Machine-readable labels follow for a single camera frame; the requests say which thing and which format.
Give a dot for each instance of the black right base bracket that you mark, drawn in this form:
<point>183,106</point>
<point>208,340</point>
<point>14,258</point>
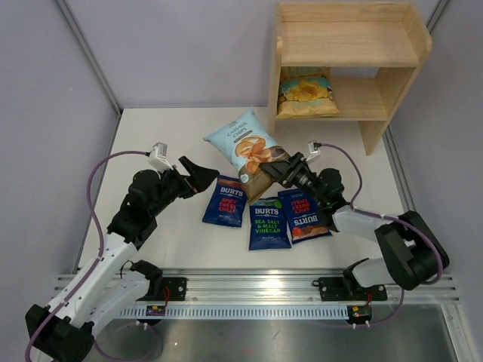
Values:
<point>340,289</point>

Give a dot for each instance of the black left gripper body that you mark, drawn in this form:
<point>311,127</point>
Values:
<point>173,185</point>

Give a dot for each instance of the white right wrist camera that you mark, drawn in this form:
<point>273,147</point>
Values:
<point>314,152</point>

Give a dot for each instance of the upside-down Burts spicy chilli bag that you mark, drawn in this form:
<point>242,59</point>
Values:
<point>300,212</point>

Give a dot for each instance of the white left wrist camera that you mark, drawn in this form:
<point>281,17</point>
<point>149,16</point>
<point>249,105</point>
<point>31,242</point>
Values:
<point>157,158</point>

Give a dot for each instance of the wooden two-tier shelf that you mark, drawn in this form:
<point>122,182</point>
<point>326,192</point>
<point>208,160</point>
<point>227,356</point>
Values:
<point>388,36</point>

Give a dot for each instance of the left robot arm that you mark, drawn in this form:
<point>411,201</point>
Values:
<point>67,327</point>

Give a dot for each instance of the black left base bracket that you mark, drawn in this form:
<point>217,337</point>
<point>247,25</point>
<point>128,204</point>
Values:
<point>172,287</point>

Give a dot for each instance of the light blue cassava chips bag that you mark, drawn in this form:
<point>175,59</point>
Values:
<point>246,145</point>

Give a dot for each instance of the blue Burts sea salt bag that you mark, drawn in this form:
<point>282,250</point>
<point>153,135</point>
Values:
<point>268,225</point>

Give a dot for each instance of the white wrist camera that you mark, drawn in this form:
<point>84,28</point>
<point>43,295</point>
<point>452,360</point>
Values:
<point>314,152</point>
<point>157,158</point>

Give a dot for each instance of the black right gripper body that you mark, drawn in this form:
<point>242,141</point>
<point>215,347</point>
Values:
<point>300,176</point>

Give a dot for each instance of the black base bracket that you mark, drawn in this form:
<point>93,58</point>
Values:
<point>340,289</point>
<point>172,287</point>

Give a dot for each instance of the aluminium mounting rail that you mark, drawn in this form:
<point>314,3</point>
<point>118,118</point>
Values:
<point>274,286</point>

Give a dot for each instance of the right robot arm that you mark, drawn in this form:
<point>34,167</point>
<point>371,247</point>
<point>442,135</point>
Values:
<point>411,253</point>

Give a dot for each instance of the white slotted cable duct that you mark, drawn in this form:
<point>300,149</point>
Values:
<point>236,312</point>

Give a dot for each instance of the blue Burts spicy chilli bag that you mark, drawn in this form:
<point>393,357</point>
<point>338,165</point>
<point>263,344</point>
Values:
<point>227,203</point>

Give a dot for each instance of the tan kettle chips bag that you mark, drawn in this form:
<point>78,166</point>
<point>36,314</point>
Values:
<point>305,92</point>

